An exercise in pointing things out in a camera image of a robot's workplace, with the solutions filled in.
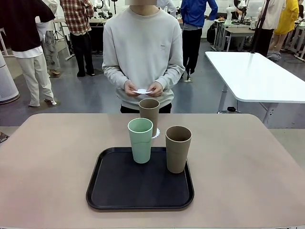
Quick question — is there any person's left hand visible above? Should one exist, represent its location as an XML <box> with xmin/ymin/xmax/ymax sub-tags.
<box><xmin>147</xmin><ymin>82</ymin><xmax>164</xmax><ymax>98</ymax></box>

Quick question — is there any person's right hand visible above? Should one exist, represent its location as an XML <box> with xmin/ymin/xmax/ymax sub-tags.
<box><xmin>123</xmin><ymin>80</ymin><xmax>141</xmax><ymax>97</ymax></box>

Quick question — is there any tan tall cup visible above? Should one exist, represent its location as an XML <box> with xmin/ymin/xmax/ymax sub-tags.
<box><xmin>139</xmin><ymin>98</ymin><xmax>160</xmax><ymax>138</ymax></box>

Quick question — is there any mint green tall cup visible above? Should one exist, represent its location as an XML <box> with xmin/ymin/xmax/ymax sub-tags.
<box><xmin>127</xmin><ymin>118</ymin><xmax>153</xmax><ymax>164</ymax></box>

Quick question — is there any brown tall cup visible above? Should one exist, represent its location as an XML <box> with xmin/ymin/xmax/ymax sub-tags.
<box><xmin>165</xmin><ymin>126</ymin><xmax>193</xmax><ymax>174</ymax></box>

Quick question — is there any person's right forearm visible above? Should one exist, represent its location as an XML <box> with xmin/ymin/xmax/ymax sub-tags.
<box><xmin>102</xmin><ymin>63</ymin><xmax>131</xmax><ymax>92</ymax></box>

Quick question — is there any person's left forearm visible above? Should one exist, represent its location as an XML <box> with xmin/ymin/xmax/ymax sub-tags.
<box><xmin>156</xmin><ymin>63</ymin><xmax>186</xmax><ymax>93</ymax></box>

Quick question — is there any person in grey sweatshirt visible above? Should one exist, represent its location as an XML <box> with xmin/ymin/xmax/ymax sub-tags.
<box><xmin>102</xmin><ymin>4</ymin><xmax>186</xmax><ymax>114</ymax></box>

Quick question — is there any beige topped desk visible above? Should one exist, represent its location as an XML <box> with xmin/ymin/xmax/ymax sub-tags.
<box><xmin>53</xmin><ymin>18</ymin><xmax>110</xmax><ymax>60</ymax></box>

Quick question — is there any black backpack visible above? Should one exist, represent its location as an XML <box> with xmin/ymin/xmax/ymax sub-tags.
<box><xmin>206</xmin><ymin>23</ymin><xmax>216</xmax><ymax>45</ymax></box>

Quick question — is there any person in blue shirt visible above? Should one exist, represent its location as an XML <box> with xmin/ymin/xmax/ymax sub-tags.
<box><xmin>180</xmin><ymin>0</ymin><xmax>219</xmax><ymax>82</ymax></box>

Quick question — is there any person in white top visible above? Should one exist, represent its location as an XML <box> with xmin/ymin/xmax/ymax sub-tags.
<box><xmin>156</xmin><ymin>0</ymin><xmax>177</xmax><ymax>17</ymax></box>

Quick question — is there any person in grey patterned skirt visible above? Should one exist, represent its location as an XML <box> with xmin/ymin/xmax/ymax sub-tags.
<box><xmin>35</xmin><ymin>0</ymin><xmax>61</xmax><ymax>77</ymax></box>

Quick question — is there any person in plaid shirt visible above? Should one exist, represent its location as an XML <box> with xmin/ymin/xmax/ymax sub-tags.
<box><xmin>59</xmin><ymin>0</ymin><xmax>96</xmax><ymax>77</ymax></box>

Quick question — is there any black plastic tray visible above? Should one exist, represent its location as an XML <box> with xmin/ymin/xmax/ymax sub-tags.
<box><xmin>86</xmin><ymin>146</ymin><xmax>195</xmax><ymax>210</ymax></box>

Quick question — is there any grey workbench desk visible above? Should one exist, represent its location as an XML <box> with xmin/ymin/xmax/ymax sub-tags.
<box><xmin>214</xmin><ymin>19</ymin><xmax>257</xmax><ymax>52</ymax></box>

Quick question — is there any white table with legs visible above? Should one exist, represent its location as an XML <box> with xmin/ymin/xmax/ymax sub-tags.
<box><xmin>204</xmin><ymin>51</ymin><xmax>305</xmax><ymax>128</ymax></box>

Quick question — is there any grey cloth bundle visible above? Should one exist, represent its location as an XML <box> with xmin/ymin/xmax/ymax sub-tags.
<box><xmin>266</xmin><ymin>51</ymin><xmax>282</xmax><ymax>63</ymax></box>

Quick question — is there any person in black shirt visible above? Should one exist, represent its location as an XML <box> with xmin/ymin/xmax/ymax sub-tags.
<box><xmin>0</xmin><ymin>0</ymin><xmax>57</xmax><ymax>107</ymax></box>

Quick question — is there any black stand pole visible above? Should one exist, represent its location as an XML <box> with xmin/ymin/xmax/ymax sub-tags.
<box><xmin>250</xmin><ymin>0</ymin><xmax>271</xmax><ymax>55</ymax></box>

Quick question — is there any person in cream top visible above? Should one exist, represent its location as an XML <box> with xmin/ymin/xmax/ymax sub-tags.
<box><xmin>252</xmin><ymin>0</ymin><xmax>286</xmax><ymax>58</ymax></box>

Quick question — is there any person in yellow coat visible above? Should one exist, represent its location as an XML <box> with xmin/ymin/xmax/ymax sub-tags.
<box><xmin>270</xmin><ymin>0</ymin><xmax>300</xmax><ymax>53</ymax></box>

